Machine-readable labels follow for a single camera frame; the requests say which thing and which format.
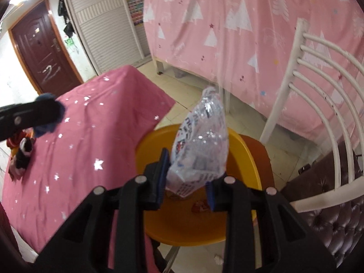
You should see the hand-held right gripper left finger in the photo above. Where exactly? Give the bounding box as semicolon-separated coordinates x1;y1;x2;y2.
34;148;170;273

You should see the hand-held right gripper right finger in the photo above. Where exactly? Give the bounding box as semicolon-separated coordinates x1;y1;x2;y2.
205;176;337;273

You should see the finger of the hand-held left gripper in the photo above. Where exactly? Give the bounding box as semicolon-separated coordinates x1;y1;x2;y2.
0;92;66;142

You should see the yellow plastic basin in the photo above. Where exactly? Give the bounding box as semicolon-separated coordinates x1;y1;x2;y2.
135;124;263;246

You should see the clear printed plastic bag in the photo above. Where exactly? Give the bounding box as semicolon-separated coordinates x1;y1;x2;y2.
166;87;229;200

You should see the red candy wrapper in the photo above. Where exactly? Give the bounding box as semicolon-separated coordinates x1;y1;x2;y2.
191;200;212;213

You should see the red snack packet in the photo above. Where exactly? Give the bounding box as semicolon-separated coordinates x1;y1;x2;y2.
6;129;35;150

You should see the stuffed toy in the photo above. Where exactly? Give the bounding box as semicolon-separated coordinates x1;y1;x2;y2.
7;138;35;181

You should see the pink star-print tablecloth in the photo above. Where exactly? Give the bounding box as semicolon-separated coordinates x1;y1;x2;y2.
1;65;176;273

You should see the orange plastic stool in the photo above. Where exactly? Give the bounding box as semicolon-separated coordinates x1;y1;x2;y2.
242;135;275;194

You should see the brown door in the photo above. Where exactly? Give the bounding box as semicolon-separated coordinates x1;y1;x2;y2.
8;0;83;94

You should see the white louvered cabinet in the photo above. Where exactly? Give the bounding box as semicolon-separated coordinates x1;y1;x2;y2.
61;0;152;76

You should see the white metal chair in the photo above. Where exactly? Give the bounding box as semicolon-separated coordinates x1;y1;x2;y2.
259;18;364;268

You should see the purple tufted cushion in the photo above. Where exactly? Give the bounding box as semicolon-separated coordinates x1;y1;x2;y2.
280;136;364;268

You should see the wooden bed frame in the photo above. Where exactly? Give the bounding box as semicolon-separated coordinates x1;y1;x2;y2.
152;57;217;86

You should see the colourful wall chart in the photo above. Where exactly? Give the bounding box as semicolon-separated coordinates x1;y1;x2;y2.
124;0;145;26

